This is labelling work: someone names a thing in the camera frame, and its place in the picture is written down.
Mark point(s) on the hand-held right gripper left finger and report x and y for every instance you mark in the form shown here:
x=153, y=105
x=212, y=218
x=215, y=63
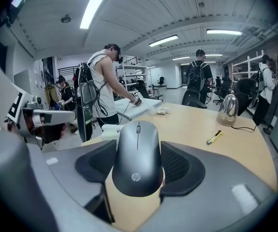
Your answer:
x=69, y=178

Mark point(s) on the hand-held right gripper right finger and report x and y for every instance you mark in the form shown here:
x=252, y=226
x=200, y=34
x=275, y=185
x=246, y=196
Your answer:
x=213, y=197

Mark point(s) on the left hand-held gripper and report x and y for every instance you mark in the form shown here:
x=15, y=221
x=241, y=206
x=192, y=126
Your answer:
x=16, y=105

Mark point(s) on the grey computer mouse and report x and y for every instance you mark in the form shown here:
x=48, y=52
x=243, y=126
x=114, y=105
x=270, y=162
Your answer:
x=137, y=163

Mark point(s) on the black grey backpack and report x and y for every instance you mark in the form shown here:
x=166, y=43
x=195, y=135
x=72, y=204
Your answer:
x=196, y=77
x=86, y=93

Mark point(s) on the pale grey locker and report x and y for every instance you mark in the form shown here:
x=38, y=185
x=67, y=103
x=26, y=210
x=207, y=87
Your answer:
x=29, y=83

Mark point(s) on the yellow utility knife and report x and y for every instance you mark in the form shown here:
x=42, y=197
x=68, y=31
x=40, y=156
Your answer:
x=215, y=137

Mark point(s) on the white board on table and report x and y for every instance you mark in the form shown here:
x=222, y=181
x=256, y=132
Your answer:
x=139, y=106

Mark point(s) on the white shelf rack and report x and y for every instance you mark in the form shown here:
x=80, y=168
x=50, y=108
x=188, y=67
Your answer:
x=247, y=64
x=134, y=76

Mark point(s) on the steel kettle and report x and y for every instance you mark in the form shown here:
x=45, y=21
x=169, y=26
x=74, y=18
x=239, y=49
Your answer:
x=227, y=110

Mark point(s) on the round ceiling fixture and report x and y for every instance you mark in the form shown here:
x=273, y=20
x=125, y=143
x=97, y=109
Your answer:
x=65, y=19

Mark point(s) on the crumpled white tissue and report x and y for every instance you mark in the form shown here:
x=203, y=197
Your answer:
x=163, y=111

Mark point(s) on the black office chair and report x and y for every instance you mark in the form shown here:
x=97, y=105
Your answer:
x=246, y=93

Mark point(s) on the long ceiling light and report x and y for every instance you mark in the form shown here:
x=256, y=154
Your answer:
x=224, y=32
x=94, y=6
x=163, y=40

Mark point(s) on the black mounted screen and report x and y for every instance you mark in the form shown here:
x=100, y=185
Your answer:
x=13, y=6

